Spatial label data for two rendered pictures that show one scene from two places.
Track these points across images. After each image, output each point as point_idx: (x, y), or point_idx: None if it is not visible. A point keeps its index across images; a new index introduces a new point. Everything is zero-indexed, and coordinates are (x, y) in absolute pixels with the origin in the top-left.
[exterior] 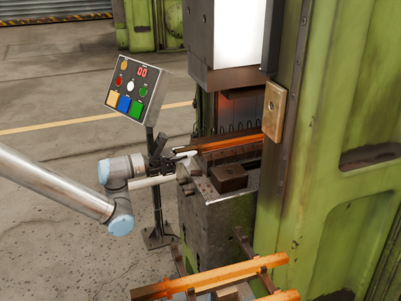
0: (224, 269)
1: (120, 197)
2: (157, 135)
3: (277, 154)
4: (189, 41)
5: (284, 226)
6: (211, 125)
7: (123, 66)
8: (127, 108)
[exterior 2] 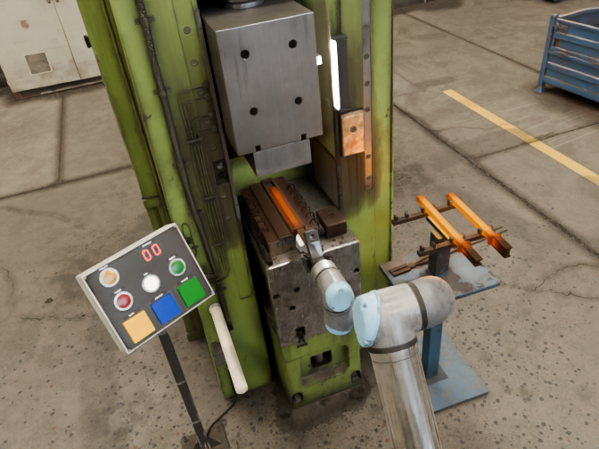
0: (440, 220)
1: (356, 298)
2: (308, 236)
3: (359, 161)
4: (259, 141)
5: (378, 204)
6: (233, 232)
7: (110, 279)
8: (177, 306)
